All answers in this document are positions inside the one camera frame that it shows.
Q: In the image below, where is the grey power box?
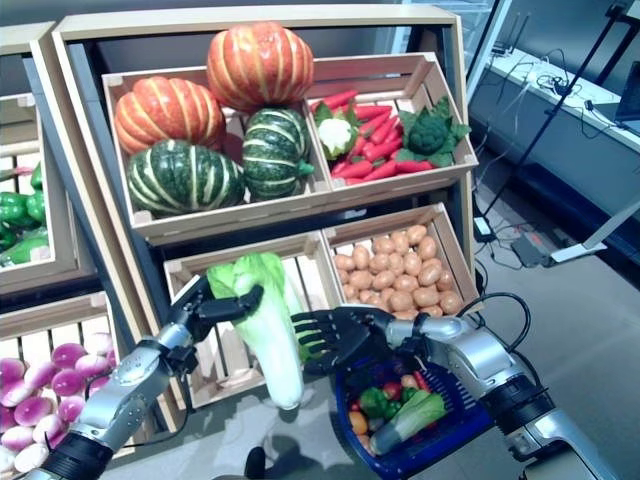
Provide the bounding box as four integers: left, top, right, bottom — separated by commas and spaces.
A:
509, 234, 556, 269

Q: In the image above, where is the black tripod stand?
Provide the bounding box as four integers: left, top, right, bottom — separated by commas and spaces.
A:
479, 0, 640, 219

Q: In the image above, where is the white cauliflower with leaves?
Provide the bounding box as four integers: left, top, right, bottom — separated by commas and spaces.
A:
313, 99, 362, 162

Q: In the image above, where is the small green white bok choy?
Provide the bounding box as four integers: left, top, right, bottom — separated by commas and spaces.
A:
369, 392, 448, 456

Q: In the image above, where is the tangled black cable bundle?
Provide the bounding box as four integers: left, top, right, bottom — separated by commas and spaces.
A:
509, 49, 601, 131

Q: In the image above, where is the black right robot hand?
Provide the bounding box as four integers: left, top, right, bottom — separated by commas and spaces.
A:
290, 305, 401, 377

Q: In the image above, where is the long green pepper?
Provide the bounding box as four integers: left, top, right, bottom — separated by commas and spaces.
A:
0, 232, 51, 267

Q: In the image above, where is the small green striped pumpkin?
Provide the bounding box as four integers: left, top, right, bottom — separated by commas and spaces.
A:
242, 106, 316, 201

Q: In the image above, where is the blue plastic shopping basket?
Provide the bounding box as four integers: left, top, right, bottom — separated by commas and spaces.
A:
333, 355, 497, 480

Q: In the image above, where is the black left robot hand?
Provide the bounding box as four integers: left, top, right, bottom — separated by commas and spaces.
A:
167, 273, 265, 346

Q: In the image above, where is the green broccoli with leaves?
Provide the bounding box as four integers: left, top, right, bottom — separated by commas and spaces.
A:
397, 95, 472, 169

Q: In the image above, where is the orange striped pumpkin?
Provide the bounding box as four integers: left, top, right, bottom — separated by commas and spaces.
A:
113, 76, 227, 156
206, 21, 315, 114

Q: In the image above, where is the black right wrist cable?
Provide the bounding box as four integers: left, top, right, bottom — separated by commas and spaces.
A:
459, 292, 532, 361

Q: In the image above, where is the grey open laptop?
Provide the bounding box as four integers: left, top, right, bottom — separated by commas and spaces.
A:
614, 64, 640, 136

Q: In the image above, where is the white office desk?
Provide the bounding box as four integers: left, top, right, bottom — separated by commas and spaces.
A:
467, 47, 640, 264

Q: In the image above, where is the black router with antennas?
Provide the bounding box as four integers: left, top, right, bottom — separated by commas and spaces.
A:
492, 14, 531, 56

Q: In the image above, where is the wooden display shelf frame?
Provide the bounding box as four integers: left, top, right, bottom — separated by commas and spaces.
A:
49, 12, 476, 436
0, 20, 109, 321

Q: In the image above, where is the large wooden crate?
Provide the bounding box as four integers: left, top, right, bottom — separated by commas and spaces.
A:
101, 64, 334, 240

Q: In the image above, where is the white power adapter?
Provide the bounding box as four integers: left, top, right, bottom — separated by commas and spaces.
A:
472, 215, 494, 244

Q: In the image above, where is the large green striped pumpkin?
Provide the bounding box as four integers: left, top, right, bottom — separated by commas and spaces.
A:
125, 138, 247, 219

